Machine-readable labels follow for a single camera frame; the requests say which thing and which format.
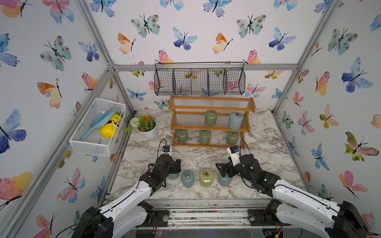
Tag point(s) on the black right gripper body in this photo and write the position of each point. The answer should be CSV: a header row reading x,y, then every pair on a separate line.
x,y
239,171

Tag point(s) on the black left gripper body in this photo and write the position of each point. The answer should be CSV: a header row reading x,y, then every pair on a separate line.
x,y
166,174

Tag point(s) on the blue canister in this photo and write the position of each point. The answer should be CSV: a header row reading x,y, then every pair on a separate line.
x,y
188,179
173,176
235,121
224,181

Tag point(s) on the yellow canister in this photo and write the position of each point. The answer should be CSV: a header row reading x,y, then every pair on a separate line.
x,y
206,178

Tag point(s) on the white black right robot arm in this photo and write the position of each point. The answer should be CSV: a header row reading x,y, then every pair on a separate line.
x,y
290,205

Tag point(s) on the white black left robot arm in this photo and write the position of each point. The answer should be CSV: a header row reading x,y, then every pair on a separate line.
x,y
130,210

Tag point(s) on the wooden three-tier shelf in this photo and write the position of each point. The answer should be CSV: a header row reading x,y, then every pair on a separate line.
x,y
194,113

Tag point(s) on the green canister bottom left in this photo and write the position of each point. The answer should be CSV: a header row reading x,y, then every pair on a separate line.
x,y
182,135

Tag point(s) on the green canister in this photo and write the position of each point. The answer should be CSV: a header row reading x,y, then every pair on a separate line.
x,y
205,137
182,135
232,137
211,117

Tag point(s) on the green canister bottom right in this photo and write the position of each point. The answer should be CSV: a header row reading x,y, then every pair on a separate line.
x,y
232,137

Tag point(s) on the green canister bottom centre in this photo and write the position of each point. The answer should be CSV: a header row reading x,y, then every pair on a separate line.
x,y
205,137

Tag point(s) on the white potted flower plant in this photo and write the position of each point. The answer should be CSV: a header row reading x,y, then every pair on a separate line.
x,y
145,124

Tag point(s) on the green canister middle centre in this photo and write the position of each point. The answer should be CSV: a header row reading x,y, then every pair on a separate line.
x,y
211,117

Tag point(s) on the yellow bottle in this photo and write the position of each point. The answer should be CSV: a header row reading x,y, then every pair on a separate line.
x,y
109,130

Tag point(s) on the light blue plastic scoop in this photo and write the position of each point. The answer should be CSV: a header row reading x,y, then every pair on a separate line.
x,y
99,122

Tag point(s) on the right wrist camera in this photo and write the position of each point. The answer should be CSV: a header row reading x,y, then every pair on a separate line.
x,y
234,153

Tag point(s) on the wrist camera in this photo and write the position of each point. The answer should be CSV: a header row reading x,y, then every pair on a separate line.
x,y
234,153
166,150

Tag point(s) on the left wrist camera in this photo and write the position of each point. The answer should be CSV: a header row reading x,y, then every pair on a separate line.
x,y
166,150

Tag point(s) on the aluminium front rail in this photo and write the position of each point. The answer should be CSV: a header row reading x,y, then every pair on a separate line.
x,y
208,214

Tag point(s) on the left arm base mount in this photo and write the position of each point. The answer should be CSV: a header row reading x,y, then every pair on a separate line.
x,y
156,219

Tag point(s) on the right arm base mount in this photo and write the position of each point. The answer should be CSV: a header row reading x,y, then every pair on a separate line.
x,y
265,216

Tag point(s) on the white wire wall basket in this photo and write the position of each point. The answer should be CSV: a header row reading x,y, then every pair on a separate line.
x,y
98,129

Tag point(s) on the black wire wall basket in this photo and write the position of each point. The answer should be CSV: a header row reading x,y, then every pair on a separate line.
x,y
206,79

